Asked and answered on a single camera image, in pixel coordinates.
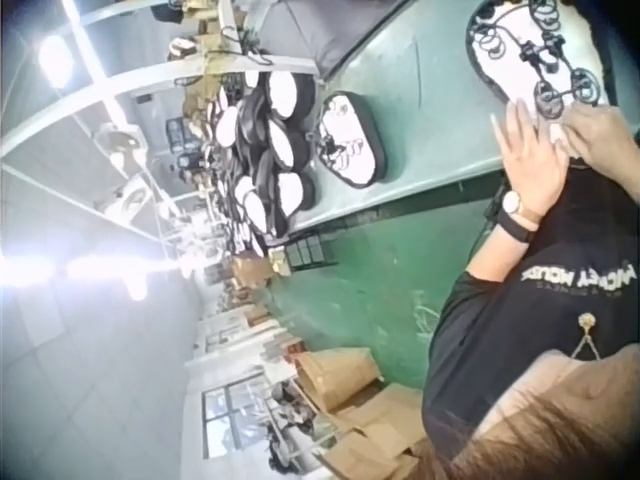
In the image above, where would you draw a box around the person's left hand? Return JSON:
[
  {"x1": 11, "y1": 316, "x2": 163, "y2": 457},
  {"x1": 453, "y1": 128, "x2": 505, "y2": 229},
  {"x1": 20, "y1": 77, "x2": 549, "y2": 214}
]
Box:
[{"x1": 492, "y1": 99, "x2": 572, "y2": 217}]

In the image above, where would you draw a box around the white metal overhead frame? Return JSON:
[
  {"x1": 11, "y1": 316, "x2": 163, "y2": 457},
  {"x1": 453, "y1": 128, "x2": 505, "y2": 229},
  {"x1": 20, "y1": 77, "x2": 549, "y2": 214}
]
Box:
[{"x1": 0, "y1": 0, "x2": 321, "y2": 251}]

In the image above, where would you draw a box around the small brown cardboard box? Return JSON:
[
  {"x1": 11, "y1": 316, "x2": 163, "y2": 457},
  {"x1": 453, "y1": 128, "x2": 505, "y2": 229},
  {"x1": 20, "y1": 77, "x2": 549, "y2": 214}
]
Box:
[{"x1": 231, "y1": 251, "x2": 275, "y2": 292}]

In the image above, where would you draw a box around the white oval pad black rim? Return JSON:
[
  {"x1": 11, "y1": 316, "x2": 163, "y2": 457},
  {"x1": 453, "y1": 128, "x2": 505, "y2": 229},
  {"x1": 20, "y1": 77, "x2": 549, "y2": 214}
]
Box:
[
  {"x1": 464, "y1": 0, "x2": 610, "y2": 151},
  {"x1": 316, "y1": 89, "x2": 389, "y2": 189}
]

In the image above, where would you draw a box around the heap of brown cardboard boxes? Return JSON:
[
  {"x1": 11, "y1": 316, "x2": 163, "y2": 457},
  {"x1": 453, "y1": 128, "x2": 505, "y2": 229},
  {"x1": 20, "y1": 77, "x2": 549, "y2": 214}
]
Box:
[{"x1": 292, "y1": 345, "x2": 432, "y2": 480}]

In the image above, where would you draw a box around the black switch panel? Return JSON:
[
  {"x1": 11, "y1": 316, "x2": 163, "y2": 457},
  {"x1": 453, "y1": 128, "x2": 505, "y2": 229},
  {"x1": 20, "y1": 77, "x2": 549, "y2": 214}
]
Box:
[{"x1": 283, "y1": 236, "x2": 327, "y2": 272}]

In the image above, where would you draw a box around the person's right hand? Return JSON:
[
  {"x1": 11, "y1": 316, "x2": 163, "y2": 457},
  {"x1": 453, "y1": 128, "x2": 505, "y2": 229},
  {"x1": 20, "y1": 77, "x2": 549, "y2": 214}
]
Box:
[{"x1": 559, "y1": 104, "x2": 640, "y2": 182}]

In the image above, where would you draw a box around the grey cloth sheet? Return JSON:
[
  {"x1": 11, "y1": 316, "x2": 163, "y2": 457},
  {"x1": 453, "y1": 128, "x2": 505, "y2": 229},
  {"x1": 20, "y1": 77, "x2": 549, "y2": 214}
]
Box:
[{"x1": 253, "y1": 0, "x2": 401, "y2": 82}]

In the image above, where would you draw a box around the black wrist band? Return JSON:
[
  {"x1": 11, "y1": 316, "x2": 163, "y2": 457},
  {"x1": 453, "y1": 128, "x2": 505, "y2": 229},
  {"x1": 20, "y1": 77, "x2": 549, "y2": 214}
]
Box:
[{"x1": 494, "y1": 209, "x2": 535, "y2": 245}]

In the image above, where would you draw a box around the white framed window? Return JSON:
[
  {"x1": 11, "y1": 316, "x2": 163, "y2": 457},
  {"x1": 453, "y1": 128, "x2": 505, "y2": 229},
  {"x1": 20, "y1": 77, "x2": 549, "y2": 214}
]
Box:
[{"x1": 199, "y1": 369, "x2": 282, "y2": 461}]

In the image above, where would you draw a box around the gold wrist watch white face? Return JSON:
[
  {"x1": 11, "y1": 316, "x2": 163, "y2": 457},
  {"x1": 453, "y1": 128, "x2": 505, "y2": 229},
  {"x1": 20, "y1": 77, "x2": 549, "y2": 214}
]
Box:
[{"x1": 501, "y1": 191, "x2": 544, "y2": 232}]

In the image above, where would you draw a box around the pile of white oval pads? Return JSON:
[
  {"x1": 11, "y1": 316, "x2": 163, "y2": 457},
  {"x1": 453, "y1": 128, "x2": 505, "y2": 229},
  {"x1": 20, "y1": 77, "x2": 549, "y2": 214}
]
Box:
[{"x1": 213, "y1": 67, "x2": 319, "y2": 254}]

